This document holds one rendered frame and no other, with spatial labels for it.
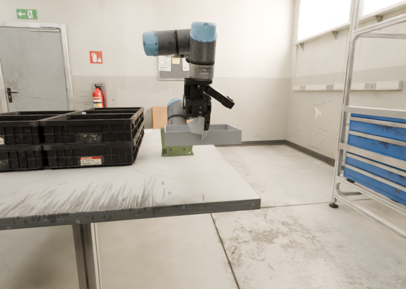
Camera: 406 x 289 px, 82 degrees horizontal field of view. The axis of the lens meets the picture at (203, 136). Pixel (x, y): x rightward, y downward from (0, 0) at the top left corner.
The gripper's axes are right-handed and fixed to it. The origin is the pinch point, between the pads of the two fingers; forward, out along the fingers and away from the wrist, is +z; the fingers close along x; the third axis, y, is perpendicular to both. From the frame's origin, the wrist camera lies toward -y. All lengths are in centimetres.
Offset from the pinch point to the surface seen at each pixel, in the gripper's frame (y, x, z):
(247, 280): -32, -2, 95
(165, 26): -12, -377, -17
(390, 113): -142, -49, 15
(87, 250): 40, 12, 35
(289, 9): -238, -375, -56
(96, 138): 43, -34, 17
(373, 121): -144, -60, 25
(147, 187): 20.3, -1.8, 22.0
